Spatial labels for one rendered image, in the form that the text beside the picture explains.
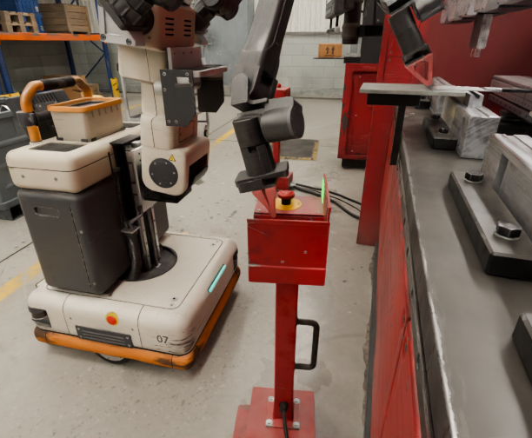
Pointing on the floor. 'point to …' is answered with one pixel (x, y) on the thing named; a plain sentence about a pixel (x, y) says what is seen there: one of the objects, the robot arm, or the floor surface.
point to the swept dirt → (367, 348)
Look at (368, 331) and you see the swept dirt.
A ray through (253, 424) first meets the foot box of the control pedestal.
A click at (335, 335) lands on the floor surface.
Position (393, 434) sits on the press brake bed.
